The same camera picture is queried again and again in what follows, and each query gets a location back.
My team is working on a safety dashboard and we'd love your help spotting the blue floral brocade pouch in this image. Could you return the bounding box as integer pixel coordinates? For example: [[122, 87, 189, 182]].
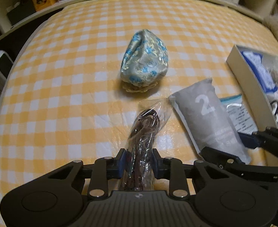
[[120, 29, 169, 93]]

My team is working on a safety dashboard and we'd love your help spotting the white shallow cardboard box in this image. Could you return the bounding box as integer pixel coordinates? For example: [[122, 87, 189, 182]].
[[226, 45, 278, 130]]

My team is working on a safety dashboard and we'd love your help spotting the black box on shelf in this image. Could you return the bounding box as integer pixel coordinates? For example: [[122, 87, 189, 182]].
[[6, 1, 36, 25]]

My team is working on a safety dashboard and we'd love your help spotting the brown cord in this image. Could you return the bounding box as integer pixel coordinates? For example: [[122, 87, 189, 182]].
[[118, 97, 173, 192]]

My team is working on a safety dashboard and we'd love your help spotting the small blue-topped zip bag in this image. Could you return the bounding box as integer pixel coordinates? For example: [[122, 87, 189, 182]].
[[220, 94, 258, 135]]

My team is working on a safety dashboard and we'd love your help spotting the grey sachet numbered two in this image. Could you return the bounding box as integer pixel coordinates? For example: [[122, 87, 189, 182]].
[[169, 79, 251, 164]]

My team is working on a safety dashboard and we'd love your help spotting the blue white tissue pack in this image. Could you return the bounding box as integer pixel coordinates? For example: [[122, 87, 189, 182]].
[[241, 50, 278, 94]]

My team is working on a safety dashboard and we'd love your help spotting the yellow white checkered blanket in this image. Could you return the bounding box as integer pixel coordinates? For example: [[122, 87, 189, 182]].
[[0, 0, 278, 226]]

